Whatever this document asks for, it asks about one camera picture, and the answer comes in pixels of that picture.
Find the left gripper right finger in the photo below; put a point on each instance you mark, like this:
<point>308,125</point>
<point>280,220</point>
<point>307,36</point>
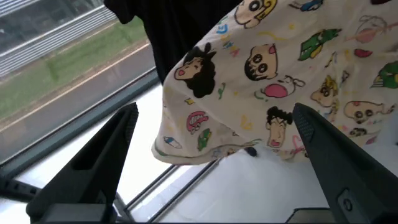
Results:
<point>357,186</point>

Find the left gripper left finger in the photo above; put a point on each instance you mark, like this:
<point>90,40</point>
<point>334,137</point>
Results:
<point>93,186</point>

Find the black garment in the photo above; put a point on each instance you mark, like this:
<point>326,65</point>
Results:
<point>180,31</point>

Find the black clothes rack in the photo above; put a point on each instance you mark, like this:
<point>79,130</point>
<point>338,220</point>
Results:
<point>18,188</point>

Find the window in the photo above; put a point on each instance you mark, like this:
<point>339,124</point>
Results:
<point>77,124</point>

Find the cream printed garment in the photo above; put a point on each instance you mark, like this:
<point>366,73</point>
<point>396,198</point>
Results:
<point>311,77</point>

